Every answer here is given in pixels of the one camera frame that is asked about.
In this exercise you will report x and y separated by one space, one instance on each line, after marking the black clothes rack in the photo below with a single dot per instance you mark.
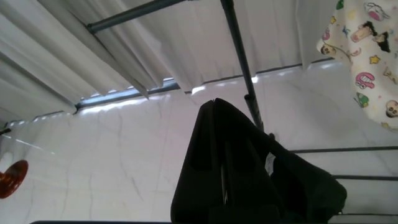
239 40

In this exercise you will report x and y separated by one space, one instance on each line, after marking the cream printed garment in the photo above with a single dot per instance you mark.
373 62

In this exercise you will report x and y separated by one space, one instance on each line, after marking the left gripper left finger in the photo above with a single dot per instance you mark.
196 180

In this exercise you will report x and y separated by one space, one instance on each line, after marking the black garment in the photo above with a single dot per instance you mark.
311 186

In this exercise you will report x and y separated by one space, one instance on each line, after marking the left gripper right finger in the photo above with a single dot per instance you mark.
245 186

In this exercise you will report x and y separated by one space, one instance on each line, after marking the red object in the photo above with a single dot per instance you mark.
12 179

